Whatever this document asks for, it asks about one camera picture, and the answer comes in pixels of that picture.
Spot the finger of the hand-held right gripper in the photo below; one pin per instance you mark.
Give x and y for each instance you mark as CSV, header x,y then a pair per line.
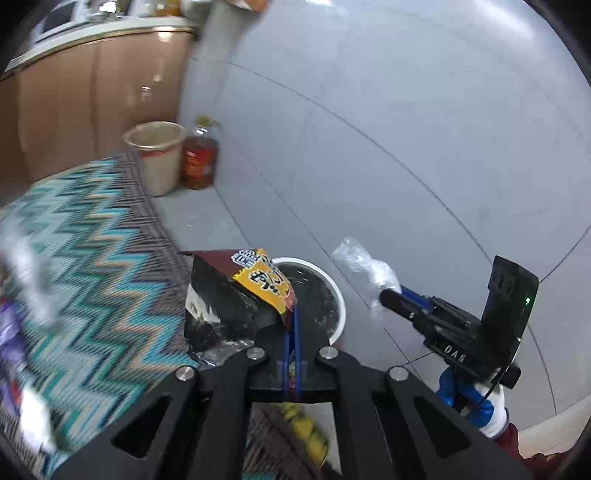
x,y
415,293
397,302

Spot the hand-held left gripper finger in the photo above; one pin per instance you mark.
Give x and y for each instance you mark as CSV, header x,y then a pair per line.
x,y
287,355
298,355

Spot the clear plastic bag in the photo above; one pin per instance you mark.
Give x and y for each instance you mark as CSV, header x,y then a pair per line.
x,y
369,270

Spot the white bin with black liner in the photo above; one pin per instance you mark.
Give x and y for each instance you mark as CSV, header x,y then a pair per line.
x,y
318,295

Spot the dark snack packet yellow label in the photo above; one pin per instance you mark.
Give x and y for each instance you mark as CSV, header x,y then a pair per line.
x,y
221,304

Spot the purple plastic bag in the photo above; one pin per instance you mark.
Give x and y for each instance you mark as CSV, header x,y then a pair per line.
x,y
9,332

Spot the person's right forearm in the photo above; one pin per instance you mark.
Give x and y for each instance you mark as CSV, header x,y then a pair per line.
x,y
535,454

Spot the person's right hand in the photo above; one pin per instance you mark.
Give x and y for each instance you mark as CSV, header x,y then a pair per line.
x,y
494,415

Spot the zigzag patterned rug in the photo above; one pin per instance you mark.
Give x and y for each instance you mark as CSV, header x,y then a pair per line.
x,y
106,258

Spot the cooking oil bottle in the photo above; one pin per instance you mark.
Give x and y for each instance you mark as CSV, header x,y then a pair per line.
x,y
199,159

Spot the beige wastebasket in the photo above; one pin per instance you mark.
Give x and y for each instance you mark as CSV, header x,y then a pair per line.
x,y
157,161

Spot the white paper piece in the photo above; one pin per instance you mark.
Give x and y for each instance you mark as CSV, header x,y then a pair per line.
x,y
37,420

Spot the blurred clear plastic piece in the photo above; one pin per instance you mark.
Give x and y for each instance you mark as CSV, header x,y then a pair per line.
x,y
27,272

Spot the brown kitchen cabinet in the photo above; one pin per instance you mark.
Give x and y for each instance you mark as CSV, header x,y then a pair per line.
x,y
92,106

